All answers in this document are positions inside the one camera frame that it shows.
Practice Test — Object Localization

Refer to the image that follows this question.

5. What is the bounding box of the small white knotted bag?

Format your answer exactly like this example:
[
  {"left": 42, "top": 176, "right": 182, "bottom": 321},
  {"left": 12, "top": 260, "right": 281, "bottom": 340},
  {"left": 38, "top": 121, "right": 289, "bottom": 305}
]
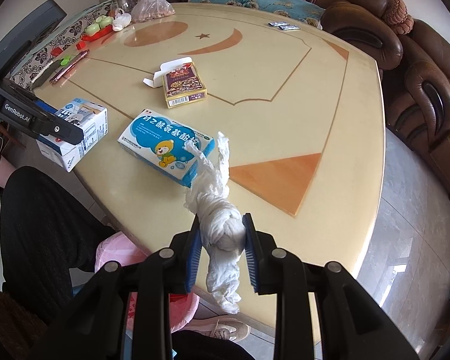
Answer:
[{"left": 112, "top": 10, "right": 131, "bottom": 32}]

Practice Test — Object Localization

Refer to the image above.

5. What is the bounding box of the plastic bag of peanuts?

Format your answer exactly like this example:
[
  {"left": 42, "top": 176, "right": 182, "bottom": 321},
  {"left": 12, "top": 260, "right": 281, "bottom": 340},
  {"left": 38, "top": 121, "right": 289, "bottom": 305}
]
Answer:
[{"left": 131, "top": 0, "right": 176, "bottom": 23}]

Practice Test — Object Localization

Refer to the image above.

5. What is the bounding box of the green white toy on red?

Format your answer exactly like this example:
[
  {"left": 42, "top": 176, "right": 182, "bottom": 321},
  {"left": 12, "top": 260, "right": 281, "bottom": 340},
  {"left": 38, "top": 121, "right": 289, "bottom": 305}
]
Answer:
[{"left": 75, "top": 16, "right": 113, "bottom": 50}]

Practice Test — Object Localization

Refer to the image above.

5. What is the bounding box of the glass jar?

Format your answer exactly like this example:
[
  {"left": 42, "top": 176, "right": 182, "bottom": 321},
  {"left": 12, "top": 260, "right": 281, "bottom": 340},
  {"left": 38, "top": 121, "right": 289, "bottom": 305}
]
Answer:
[{"left": 113, "top": 0, "right": 137, "bottom": 13}]

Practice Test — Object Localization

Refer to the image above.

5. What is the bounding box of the blue cartoon medicine box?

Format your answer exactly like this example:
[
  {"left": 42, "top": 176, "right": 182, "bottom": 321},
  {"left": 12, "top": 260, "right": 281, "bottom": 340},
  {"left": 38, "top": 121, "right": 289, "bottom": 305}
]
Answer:
[{"left": 118, "top": 109, "right": 215, "bottom": 187}]

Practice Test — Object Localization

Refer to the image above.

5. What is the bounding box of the floral patterned cloth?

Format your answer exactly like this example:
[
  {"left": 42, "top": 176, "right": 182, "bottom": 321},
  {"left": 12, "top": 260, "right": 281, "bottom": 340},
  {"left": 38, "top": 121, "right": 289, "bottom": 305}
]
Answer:
[{"left": 7, "top": 0, "right": 123, "bottom": 90}]

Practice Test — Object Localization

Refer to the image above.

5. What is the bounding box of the pink lined trash bin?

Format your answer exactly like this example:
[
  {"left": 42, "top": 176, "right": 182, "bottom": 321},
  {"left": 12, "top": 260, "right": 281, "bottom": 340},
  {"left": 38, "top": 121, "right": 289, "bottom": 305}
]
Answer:
[{"left": 94, "top": 232, "right": 200, "bottom": 336}]

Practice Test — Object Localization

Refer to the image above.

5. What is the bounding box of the person's black trouser leg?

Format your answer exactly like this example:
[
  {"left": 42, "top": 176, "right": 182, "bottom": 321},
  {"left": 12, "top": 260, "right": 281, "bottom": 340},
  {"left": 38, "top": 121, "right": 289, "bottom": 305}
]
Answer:
[{"left": 0, "top": 166, "right": 114, "bottom": 316}]

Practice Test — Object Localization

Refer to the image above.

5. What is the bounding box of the white blue milk carton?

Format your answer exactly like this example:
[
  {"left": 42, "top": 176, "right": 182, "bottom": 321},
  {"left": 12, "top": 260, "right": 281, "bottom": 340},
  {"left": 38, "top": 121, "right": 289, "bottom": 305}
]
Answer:
[{"left": 35, "top": 98, "right": 108, "bottom": 172}]

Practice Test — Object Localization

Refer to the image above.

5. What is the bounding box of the brown leather sofa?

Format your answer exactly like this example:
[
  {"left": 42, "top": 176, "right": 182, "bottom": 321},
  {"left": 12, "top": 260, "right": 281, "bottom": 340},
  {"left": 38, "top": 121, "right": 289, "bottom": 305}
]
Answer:
[{"left": 168, "top": 0, "right": 450, "bottom": 198}]

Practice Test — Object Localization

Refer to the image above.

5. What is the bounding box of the blue floral cushion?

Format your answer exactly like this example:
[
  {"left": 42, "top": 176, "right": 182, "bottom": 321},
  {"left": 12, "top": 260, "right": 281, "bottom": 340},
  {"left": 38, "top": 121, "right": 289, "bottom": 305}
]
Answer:
[{"left": 187, "top": 0, "right": 324, "bottom": 29}]

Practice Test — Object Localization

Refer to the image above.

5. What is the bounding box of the beige sneaker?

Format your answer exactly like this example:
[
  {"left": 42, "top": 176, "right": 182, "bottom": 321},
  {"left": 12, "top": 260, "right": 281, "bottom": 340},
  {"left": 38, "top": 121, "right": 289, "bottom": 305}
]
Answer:
[{"left": 183, "top": 315, "right": 251, "bottom": 342}]

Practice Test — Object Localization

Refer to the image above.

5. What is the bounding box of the green bottle cap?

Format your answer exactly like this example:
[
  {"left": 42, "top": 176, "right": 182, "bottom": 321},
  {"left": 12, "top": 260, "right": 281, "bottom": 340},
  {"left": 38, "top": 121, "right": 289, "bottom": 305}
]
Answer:
[{"left": 61, "top": 55, "right": 72, "bottom": 66}]

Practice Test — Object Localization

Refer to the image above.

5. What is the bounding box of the pink smartphone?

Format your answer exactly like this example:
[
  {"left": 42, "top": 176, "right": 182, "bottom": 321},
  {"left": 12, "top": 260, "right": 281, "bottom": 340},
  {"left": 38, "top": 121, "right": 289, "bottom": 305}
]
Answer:
[{"left": 49, "top": 49, "right": 90, "bottom": 85}]

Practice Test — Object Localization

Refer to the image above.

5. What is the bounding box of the open maroon snack box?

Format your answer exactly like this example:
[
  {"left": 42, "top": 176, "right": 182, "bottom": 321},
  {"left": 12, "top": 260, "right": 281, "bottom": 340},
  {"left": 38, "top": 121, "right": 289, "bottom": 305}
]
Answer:
[{"left": 143, "top": 57, "right": 207, "bottom": 109}]

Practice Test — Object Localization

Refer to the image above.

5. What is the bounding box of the white tissue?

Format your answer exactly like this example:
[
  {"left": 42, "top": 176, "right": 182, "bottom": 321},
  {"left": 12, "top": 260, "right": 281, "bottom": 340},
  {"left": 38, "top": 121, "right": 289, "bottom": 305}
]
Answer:
[{"left": 184, "top": 132, "right": 245, "bottom": 314}]

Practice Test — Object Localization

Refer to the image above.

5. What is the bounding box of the silver candy wrapper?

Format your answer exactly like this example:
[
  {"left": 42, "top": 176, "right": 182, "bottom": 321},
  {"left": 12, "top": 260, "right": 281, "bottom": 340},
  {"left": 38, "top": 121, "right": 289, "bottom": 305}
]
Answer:
[
  {"left": 278, "top": 24, "right": 301, "bottom": 32},
  {"left": 268, "top": 21, "right": 289, "bottom": 28}
]

